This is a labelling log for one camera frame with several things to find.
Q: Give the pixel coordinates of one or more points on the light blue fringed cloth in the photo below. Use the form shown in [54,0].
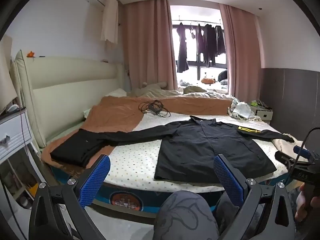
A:
[241,111]

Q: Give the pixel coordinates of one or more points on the long dark hanging garment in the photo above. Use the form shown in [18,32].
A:
[182,52]

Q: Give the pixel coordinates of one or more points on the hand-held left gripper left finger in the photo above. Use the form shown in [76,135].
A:
[96,177]

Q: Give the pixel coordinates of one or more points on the person's right hand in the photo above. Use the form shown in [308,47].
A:
[303,208]

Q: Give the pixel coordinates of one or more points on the dark round object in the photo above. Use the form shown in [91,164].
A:
[223,76]

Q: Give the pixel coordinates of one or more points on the dark hanging clothes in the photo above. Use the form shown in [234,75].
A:
[208,45]

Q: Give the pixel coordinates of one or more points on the clothes drying rail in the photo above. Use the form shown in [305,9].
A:
[200,21]

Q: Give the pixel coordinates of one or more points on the green small item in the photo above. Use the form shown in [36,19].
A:
[254,103]

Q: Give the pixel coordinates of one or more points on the orange blanket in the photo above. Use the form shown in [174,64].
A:
[120,110]

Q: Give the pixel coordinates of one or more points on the small orange item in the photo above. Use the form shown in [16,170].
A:
[31,54]

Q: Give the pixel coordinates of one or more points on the cream hanging cloth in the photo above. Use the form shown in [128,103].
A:
[110,17]

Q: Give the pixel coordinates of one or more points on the pink curtain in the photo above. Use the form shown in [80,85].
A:
[241,50]
[147,45]

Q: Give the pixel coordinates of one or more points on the cream padded headboard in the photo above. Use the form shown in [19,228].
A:
[62,80]

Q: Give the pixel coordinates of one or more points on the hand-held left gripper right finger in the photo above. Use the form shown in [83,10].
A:
[228,180]

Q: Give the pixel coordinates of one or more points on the folded black pants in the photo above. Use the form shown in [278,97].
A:
[75,147]

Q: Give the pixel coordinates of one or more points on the white drawer cabinet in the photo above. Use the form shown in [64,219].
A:
[263,113]

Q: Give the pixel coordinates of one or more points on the cream folded cloth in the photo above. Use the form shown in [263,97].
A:
[283,145]

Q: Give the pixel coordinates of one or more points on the black long-sleeved shirt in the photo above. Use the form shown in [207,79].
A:
[200,150]

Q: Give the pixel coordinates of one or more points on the beige crumpled duvet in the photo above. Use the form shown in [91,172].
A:
[205,93]

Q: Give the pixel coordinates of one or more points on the person's leg in grey pants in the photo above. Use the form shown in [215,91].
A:
[185,217]

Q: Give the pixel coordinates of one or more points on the orange plush toy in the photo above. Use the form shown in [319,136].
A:
[208,80]

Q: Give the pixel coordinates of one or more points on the white nightstand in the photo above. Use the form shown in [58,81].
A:
[15,132]

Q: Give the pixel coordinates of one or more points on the cream board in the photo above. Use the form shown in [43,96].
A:
[6,75]

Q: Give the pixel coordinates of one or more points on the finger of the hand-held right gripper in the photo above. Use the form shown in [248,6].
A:
[283,157]
[302,152]

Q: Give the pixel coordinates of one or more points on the white floral bedsheet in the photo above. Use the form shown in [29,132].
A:
[135,160]

